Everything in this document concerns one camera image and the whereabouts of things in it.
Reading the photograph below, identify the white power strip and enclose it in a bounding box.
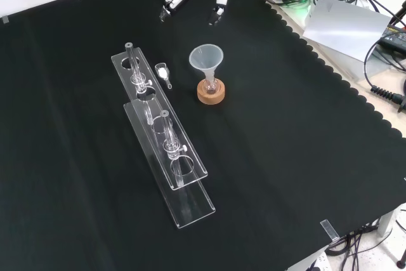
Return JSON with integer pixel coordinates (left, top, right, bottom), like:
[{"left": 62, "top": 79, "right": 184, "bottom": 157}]
[{"left": 303, "top": 251, "right": 329, "bottom": 271}]

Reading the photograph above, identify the clear tape strip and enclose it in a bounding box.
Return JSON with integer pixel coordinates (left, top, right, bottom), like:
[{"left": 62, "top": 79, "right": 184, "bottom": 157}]
[{"left": 320, "top": 219, "right": 340, "bottom": 242}]

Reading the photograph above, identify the black floor cable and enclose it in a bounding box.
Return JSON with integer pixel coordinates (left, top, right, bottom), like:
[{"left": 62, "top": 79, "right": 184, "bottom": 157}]
[{"left": 325, "top": 225, "right": 383, "bottom": 256}]

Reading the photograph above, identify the pale grey board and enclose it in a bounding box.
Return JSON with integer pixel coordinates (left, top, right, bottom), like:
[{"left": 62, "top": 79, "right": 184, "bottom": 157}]
[{"left": 302, "top": 0, "right": 393, "bottom": 63}]

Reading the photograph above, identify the translucent plastic funnel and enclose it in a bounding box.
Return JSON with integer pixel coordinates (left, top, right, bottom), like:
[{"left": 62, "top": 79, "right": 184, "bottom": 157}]
[{"left": 188, "top": 45, "right": 225, "bottom": 87}]

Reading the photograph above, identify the black power adapter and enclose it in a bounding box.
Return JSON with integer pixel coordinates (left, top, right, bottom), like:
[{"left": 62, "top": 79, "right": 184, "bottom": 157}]
[{"left": 379, "top": 24, "right": 406, "bottom": 51}]

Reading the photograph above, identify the small round-bottom glass flask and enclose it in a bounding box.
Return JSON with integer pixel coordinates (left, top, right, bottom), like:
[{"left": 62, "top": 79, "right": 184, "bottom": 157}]
[{"left": 204, "top": 76, "right": 219, "bottom": 96}]

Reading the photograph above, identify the black bench cloth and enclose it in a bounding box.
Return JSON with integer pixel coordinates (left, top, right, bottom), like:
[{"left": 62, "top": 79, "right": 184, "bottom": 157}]
[{"left": 0, "top": 0, "right": 406, "bottom": 271}]

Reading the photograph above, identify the clear acrylic funnel stand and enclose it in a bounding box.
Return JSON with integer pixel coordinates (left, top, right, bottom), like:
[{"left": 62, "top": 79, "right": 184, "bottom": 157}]
[{"left": 110, "top": 41, "right": 217, "bottom": 230}]

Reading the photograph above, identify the clear glass weighing funnel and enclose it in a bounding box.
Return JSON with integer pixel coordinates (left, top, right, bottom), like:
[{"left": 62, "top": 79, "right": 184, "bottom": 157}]
[{"left": 154, "top": 62, "right": 173, "bottom": 91}]

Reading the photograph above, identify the black cable with ribbed plug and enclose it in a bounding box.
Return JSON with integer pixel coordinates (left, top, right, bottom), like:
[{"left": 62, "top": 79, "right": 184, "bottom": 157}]
[{"left": 363, "top": 37, "right": 406, "bottom": 113}]

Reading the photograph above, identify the cork ring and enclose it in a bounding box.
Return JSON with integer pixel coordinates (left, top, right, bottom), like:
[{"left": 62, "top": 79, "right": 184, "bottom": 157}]
[{"left": 196, "top": 79, "right": 227, "bottom": 105}]

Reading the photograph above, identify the black tripod leg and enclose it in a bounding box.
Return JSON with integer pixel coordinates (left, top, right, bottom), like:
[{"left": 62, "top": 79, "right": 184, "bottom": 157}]
[{"left": 388, "top": 0, "right": 406, "bottom": 28}]

